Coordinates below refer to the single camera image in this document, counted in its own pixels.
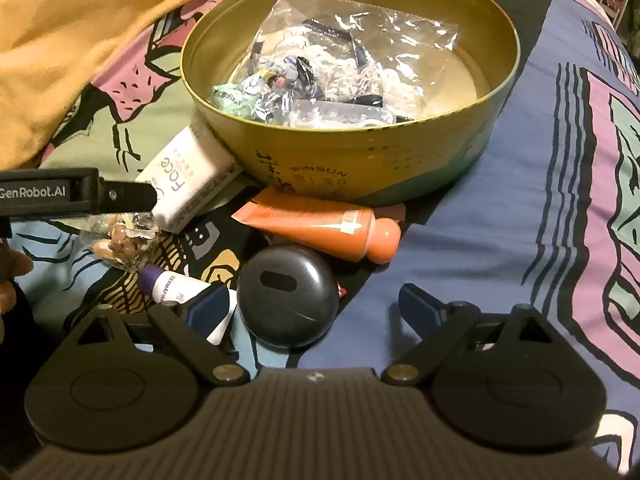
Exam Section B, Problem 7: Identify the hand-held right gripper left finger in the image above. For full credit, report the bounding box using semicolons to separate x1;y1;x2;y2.
65;282;251;386

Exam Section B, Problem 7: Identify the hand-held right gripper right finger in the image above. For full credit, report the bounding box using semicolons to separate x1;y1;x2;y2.
382;283;557;386

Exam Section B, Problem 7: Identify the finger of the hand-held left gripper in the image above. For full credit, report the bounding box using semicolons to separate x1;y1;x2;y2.
97;178;159;212

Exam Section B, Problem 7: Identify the white tube with purple cap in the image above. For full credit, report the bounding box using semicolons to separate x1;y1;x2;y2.
139;265;239;347

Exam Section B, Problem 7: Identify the small clear bag of snacks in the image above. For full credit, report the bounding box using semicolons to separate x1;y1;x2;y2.
81;211;162;274

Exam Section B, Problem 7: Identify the white tissue packet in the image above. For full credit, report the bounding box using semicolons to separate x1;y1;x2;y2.
134;124;242;234

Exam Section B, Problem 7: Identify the dark round earbud case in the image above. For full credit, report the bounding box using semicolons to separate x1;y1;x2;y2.
236;244;342;349

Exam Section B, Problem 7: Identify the orange squeeze tube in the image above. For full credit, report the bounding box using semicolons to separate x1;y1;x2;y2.
231;187;403;266

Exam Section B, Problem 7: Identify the green foil wrapper packet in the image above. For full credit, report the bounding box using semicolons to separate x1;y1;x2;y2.
211;81;252;112

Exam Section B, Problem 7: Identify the round golden tin container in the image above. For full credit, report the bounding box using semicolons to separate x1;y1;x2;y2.
180;0;522;207

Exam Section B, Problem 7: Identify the clear bag of hair accessories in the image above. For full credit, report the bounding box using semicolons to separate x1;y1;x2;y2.
227;0;460;130

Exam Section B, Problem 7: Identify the person's left hand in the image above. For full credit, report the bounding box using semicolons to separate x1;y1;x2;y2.
0;245;35;313

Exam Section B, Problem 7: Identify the yellow blanket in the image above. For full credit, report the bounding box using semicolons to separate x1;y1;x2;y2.
0;0;273;172

